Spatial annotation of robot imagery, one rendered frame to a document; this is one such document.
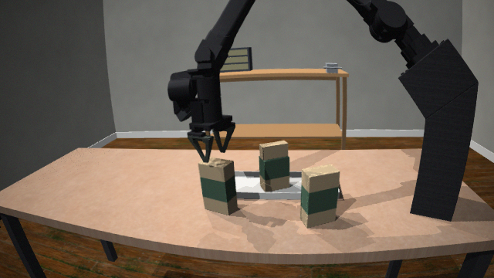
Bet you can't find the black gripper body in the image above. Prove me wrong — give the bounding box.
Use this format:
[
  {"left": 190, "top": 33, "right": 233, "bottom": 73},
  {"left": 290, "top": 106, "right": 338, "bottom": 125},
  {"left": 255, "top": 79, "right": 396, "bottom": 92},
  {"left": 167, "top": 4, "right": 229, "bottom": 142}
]
[{"left": 187, "top": 97, "right": 235, "bottom": 137}]

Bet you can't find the white shallow tray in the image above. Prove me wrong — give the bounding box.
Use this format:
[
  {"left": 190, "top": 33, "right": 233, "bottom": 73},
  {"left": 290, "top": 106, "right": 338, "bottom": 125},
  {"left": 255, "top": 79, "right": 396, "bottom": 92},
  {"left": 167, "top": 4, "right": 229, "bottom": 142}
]
[{"left": 235, "top": 171, "right": 302, "bottom": 199}]

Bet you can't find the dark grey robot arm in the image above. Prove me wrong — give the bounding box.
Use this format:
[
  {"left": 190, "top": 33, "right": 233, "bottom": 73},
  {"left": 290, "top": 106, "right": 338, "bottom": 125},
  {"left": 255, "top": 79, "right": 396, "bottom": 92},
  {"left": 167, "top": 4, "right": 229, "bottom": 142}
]
[{"left": 167, "top": 0, "right": 439, "bottom": 123}]

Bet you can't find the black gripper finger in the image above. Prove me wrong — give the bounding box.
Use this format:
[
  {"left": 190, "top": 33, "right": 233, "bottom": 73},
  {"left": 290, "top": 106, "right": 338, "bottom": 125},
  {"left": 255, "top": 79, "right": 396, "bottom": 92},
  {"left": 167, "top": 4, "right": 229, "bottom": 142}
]
[
  {"left": 212, "top": 126, "right": 235, "bottom": 153},
  {"left": 188, "top": 135, "right": 214, "bottom": 163}
]

